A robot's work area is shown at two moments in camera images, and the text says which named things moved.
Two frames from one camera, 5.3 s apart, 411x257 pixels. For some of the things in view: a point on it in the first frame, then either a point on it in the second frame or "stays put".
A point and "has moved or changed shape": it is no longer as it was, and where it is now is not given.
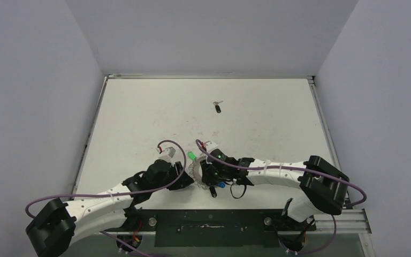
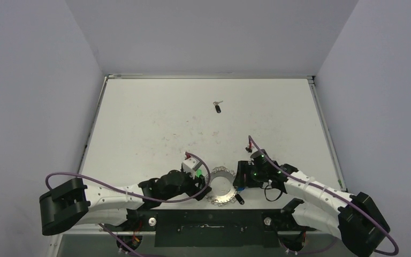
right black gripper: (205, 172) -> (241, 174)
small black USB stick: (218, 110) stays put
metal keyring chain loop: (203, 155) has moved or changed shape
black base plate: (215, 228) stays put
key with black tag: (213, 191) -> (240, 199)
